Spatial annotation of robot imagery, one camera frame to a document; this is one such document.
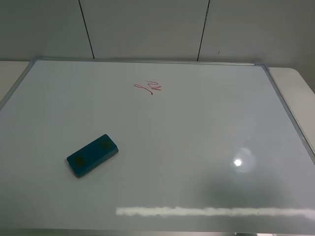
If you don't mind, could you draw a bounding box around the teal whiteboard eraser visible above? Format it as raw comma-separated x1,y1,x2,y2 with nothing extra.
66,134,119,178

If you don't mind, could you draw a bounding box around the red marker scribble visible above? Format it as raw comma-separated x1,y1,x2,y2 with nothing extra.
134,81,161,95

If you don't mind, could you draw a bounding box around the white whiteboard with aluminium frame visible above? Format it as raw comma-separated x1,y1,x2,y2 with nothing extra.
0,59,315,235

